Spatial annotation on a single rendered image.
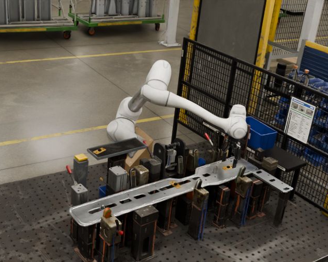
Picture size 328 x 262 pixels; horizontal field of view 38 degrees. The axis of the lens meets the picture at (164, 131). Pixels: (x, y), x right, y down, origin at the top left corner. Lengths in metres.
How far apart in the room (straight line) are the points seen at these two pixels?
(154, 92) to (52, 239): 1.10
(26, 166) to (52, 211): 1.98
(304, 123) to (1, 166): 3.10
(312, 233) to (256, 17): 2.52
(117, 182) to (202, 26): 3.32
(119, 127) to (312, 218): 1.52
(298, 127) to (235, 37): 2.07
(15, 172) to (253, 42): 2.79
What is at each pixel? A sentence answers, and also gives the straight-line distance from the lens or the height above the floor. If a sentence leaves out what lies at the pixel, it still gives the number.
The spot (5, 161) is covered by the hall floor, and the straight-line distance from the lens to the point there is 5.30.
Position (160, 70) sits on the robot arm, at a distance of 3.16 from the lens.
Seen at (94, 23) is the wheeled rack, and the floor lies 0.27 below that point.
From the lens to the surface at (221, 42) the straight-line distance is 5.59.
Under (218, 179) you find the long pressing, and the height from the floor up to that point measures 1.00.
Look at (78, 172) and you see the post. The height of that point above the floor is 1.08.
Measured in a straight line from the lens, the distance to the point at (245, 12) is 5.27.
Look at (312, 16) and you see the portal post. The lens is 7.26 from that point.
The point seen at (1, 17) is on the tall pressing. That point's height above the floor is 0.43.
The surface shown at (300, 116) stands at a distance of 3.54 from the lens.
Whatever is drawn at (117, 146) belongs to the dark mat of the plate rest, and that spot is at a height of 1.16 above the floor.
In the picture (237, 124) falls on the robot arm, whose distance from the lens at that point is 2.97.
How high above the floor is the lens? 2.58
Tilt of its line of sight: 25 degrees down
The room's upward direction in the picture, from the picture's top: 6 degrees clockwise
